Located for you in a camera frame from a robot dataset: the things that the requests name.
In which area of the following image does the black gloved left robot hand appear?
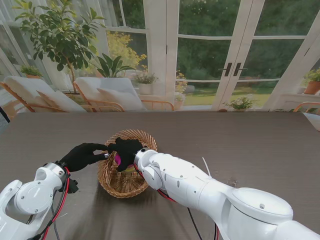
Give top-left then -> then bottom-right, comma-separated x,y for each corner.
59,142 -> 110,173

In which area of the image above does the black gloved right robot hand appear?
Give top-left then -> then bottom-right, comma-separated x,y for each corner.
107,137 -> 144,173

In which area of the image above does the oval wicker basket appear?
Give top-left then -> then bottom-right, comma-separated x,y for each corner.
97,128 -> 158,199

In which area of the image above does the black backdrop stand pole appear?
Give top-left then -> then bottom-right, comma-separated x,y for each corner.
0,104 -> 12,124

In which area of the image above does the printed garden room backdrop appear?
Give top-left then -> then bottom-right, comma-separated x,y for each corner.
0,0 -> 320,113

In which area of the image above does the white sheet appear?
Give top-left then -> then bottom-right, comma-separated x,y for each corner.
301,112 -> 320,132

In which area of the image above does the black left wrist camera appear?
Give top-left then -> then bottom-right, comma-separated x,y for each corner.
66,178 -> 80,194

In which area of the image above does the red left arm cable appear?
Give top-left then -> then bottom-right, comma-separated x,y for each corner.
32,166 -> 71,240

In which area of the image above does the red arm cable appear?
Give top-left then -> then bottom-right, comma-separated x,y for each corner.
32,166 -> 71,240
133,163 -> 221,240

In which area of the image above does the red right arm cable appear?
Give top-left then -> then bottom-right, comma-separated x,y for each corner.
133,163 -> 221,240

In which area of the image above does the grey left arm cable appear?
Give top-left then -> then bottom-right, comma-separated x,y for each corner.
49,192 -> 61,240

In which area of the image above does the white cable tie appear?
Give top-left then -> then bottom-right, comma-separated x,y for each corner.
201,156 -> 213,179

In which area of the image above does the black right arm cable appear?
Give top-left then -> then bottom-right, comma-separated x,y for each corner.
187,207 -> 203,240

